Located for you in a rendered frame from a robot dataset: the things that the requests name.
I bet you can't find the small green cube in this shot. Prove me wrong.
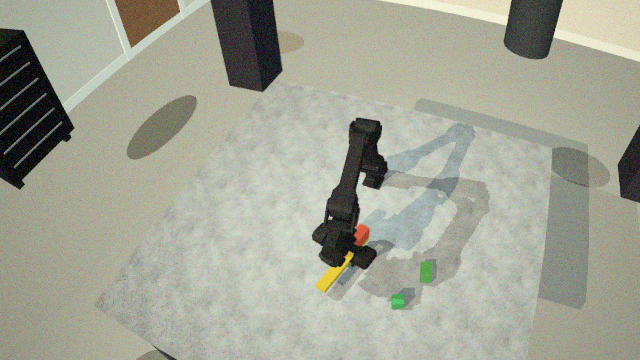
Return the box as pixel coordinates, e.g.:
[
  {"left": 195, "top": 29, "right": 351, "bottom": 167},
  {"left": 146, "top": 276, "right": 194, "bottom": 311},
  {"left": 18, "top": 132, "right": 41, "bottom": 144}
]
[{"left": 391, "top": 294, "right": 404, "bottom": 309}]

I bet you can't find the green rectangular block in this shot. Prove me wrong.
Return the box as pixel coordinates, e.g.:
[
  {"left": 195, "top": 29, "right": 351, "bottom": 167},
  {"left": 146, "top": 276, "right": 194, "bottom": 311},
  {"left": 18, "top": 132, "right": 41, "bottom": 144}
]
[{"left": 420, "top": 261, "right": 432, "bottom": 283}]

